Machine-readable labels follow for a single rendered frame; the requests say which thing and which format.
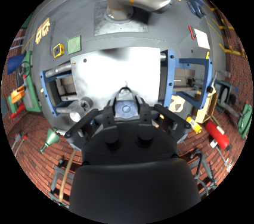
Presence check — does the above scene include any grey steel cylinder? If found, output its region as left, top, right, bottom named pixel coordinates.
left=69, top=110, right=83, bottom=123

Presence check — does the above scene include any grey blue machine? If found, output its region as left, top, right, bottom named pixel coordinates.
left=213, top=79, right=239, bottom=110

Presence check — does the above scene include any grey metal stand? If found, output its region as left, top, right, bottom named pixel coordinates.
left=188, top=154, right=218, bottom=197

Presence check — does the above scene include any green square pad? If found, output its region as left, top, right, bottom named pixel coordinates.
left=67, top=35, right=82, bottom=56

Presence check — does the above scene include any blue jig frame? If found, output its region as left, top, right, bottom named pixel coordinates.
left=39, top=49, right=213, bottom=118

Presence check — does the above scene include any grey wall ladder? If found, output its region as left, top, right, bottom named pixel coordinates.
left=10, top=35, right=27, bottom=51

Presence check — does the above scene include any yellow work glove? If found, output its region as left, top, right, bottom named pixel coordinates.
left=35, top=27, right=44, bottom=45
left=40, top=17, right=51, bottom=36

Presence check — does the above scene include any grey metal rack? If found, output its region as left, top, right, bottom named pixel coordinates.
left=48, top=158, right=75, bottom=207

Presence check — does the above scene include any bright steel plate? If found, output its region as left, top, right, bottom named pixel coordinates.
left=70, top=46, right=162, bottom=110

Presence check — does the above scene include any grey wall panel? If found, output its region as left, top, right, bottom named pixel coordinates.
left=1, top=97, right=9, bottom=118

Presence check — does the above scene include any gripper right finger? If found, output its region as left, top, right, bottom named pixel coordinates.
left=135, top=95, right=193, bottom=135

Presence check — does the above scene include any pale blue slip bush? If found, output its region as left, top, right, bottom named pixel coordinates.
left=114, top=98, right=141, bottom=120

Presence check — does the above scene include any grey steel base plate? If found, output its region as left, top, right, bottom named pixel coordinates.
left=93, top=0, right=150, bottom=37

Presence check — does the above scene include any beige stained rag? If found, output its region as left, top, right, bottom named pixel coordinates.
left=168, top=95, right=185, bottom=113

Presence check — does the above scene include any green board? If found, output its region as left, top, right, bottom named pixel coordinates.
left=20, top=14, right=33, bottom=29

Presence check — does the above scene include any green funnel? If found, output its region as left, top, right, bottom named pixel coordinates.
left=40, top=126, right=61, bottom=154

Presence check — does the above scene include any steel tommy bar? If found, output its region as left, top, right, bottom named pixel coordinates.
left=210, top=70, right=231, bottom=88

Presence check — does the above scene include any green lathe with orange guard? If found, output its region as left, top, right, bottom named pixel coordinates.
left=7, top=50, right=42, bottom=119

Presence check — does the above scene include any blue cover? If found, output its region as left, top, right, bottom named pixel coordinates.
left=7, top=54, right=27, bottom=75

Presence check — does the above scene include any wooden pole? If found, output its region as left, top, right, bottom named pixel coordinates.
left=58, top=150, right=78, bottom=203

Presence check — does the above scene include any red fire extinguisher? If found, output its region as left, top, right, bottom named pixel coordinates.
left=205, top=120, right=231, bottom=150

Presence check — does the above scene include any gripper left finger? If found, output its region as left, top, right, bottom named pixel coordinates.
left=64, top=97, right=117, bottom=144

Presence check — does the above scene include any red and black knife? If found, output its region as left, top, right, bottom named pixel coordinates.
left=188, top=25, right=197, bottom=40

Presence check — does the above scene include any yellow pendant box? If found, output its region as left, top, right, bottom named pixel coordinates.
left=52, top=43, right=65, bottom=58

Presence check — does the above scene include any blue bench vise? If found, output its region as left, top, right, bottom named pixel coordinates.
left=187, top=0, right=209, bottom=18

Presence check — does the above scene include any grey pipe with red valve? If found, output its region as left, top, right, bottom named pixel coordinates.
left=11, top=132, right=29, bottom=157

